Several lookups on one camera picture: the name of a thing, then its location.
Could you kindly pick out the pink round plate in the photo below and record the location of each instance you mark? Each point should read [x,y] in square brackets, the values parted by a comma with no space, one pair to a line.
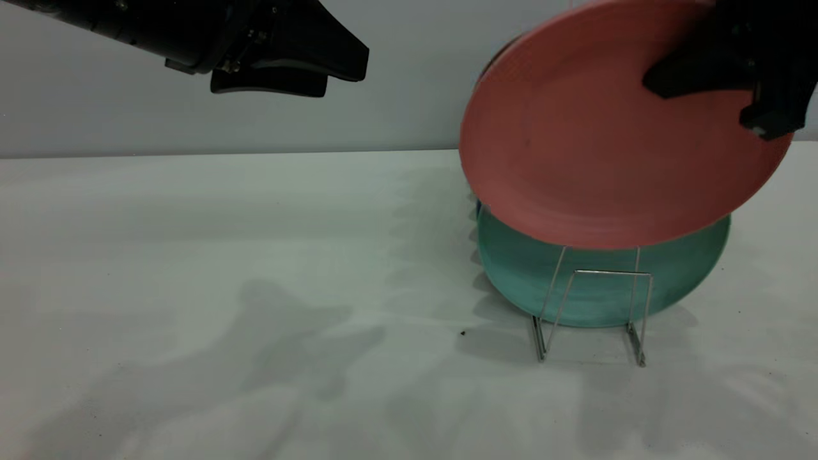
[607,147]

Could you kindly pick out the green round plate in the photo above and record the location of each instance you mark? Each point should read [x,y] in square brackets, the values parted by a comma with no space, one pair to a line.
[594,287]

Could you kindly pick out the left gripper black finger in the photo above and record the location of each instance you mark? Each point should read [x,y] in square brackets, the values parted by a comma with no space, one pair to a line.
[313,45]
[268,82]

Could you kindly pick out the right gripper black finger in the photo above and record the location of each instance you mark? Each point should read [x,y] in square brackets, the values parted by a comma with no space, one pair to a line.
[703,67]

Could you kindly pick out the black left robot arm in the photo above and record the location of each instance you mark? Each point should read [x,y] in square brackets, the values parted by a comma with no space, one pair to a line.
[77,16]

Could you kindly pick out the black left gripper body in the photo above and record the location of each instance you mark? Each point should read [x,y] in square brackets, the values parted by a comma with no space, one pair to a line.
[204,32]

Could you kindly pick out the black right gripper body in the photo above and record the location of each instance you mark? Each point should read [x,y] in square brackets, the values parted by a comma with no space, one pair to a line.
[779,51]

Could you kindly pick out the dark purple round plate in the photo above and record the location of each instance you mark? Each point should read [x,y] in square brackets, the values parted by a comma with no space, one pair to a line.
[496,56]

